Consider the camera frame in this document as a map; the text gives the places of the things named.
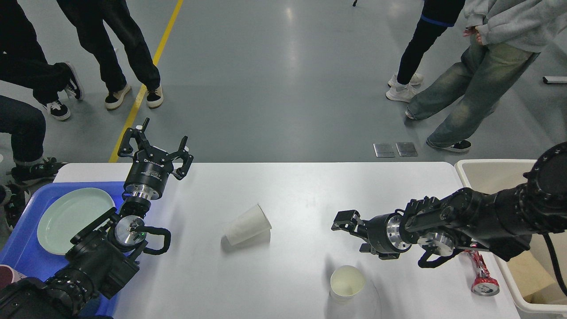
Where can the pink mug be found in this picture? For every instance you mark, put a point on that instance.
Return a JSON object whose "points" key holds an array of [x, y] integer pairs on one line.
{"points": [[8, 275]]}

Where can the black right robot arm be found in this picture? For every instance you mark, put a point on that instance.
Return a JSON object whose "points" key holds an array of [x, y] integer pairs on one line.
{"points": [[467, 220]]}

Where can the person with white sneakers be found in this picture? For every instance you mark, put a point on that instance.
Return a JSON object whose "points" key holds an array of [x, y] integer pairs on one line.
{"points": [[436, 17]]}

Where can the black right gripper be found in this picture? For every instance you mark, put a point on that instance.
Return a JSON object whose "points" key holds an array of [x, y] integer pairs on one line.
{"points": [[382, 234]]}

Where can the white paper cup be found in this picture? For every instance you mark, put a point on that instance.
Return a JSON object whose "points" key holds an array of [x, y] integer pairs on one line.
{"points": [[346, 282], [249, 224]]}

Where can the floor outlet plate right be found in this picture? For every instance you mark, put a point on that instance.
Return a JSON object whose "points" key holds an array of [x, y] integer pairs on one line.
{"points": [[406, 149]]}

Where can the crushed red can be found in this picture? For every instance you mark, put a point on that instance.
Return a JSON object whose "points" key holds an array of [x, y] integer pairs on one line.
{"points": [[484, 284]]}

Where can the person in faded jeans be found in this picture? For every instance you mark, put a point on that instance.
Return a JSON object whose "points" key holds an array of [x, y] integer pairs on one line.
{"points": [[506, 36]]}

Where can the floor outlet plate left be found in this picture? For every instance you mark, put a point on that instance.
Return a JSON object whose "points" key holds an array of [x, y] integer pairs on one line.
{"points": [[384, 150]]}

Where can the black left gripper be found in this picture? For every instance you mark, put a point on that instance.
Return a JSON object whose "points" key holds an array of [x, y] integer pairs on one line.
{"points": [[147, 175]]}

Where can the person in dark trousers left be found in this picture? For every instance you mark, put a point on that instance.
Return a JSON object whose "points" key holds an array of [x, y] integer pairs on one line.
{"points": [[23, 63]]}

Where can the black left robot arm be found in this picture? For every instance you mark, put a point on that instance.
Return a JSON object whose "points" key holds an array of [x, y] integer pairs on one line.
{"points": [[103, 257]]}

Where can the beige plastic bin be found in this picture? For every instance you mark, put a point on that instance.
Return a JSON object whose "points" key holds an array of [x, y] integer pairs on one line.
{"points": [[529, 278]]}

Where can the floor outlet plate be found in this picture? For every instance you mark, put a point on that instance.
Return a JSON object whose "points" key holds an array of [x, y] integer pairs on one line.
{"points": [[384, 150], [406, 149]]}

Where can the green plate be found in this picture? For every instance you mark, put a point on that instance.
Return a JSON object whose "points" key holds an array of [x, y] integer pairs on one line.
{"points": [[68, 215]]}

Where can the seated person dark jeans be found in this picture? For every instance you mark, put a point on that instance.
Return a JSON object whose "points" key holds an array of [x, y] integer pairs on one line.
{"points": [[26, 126]]}

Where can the blue plastic tray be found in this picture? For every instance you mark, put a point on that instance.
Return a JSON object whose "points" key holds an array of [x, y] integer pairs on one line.
{"points": [[23, 251]]}

